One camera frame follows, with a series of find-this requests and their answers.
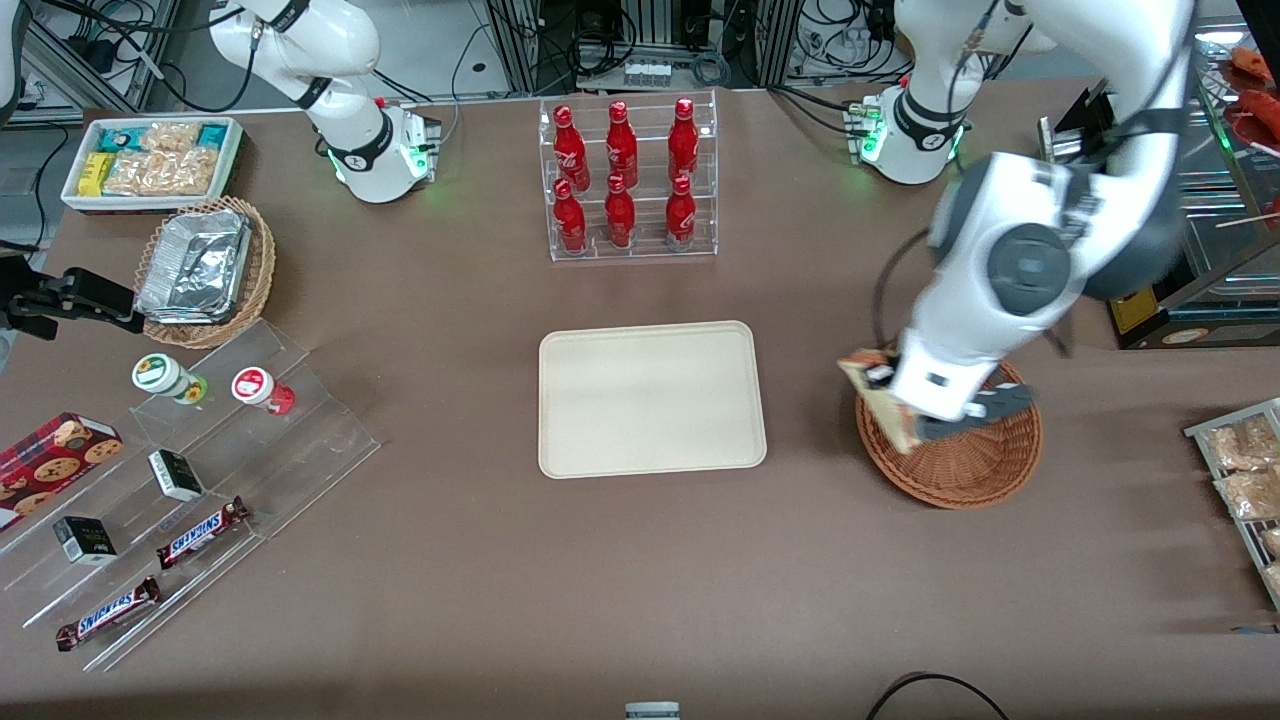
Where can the small black carton box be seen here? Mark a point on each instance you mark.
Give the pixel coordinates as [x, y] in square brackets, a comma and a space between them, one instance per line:
[175, 475]
[85, 540]

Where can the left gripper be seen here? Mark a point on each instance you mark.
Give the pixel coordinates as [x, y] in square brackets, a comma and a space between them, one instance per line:
[882, 377]

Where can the light wicker basket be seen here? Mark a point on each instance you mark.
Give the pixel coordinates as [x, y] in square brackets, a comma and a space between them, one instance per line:
[258, 270]

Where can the brown wicker basket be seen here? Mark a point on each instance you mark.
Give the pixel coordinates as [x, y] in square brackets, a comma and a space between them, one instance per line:
[960, 475]

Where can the clear cracker bag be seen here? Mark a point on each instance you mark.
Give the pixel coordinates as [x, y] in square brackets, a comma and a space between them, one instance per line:
[170, 136]
[135, 173]
[192, 170]

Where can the small grey device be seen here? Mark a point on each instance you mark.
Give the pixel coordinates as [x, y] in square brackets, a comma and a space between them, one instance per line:
[652, 711]

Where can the green sunflower yogurt cup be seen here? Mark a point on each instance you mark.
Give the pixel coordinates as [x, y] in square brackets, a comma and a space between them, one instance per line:
[158, 373]

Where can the black food warmer cabinet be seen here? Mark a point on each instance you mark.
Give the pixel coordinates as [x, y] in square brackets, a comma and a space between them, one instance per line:
[1135, 312]

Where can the clear acrylic stepped stand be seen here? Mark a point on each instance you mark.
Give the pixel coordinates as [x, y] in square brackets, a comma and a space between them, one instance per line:
[250, 470]

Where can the white plastic snack bin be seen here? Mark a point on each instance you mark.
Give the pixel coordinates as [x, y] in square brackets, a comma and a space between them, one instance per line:
[232, 165]

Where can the red plaid cookie box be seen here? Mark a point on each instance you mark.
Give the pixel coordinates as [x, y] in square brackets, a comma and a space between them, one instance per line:
[50, 460]

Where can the silver foil container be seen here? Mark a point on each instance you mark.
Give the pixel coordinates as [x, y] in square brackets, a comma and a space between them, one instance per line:
[195, 265]

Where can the red strawberry yogurt cup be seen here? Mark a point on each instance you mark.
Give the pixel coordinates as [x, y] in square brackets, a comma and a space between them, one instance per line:
[255, 387]

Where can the red sausage on skewer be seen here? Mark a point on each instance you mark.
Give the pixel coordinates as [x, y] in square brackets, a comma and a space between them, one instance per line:
[1252, 64]
[1262, 115]

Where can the cream plastic tray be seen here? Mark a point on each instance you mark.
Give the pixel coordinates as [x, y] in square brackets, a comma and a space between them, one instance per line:
[650, 400]

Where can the wooden skewer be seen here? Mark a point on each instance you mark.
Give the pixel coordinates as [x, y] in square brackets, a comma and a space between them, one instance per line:
[1250, 219]

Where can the clear fried snack bag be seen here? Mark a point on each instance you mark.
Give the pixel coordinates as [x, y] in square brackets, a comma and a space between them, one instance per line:
[1272, 540]
[1273, 580]
[1240, 445]
[1250, 495]

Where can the clear acrylic bottle rack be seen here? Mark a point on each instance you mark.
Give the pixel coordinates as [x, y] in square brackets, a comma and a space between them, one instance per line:
[645, 255]

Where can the teal snack packet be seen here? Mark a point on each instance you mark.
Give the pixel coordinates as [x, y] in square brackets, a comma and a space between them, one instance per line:
[122, 138]
[212, 136]

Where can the Snickers chocolate bar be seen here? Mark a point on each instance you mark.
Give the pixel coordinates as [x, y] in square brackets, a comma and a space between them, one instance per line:
[108, 613]
[202, 532]

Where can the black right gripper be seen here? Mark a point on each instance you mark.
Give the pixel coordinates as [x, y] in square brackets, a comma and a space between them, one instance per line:
[72, 297]

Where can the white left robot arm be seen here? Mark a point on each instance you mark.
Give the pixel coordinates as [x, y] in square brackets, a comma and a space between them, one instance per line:
[1010, 265]

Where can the steel food pan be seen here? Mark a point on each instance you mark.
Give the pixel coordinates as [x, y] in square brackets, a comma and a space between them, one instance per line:
[1230, 235]
[1215, 140]

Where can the red cola bottle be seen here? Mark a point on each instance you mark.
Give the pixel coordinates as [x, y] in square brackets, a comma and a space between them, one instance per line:
[571, 150]
[681, 218]
[620, 218]
[570, 222]
[621, 148]
[683, 142]

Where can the yellow snack packet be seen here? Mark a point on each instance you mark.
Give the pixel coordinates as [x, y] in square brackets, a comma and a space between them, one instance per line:
[96, 174]

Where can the triangle sandwich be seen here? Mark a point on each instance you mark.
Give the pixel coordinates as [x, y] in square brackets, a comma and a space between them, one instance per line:
[890, 420]

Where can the white power strip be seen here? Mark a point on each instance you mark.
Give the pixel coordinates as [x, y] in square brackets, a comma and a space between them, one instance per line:
[647, 73]

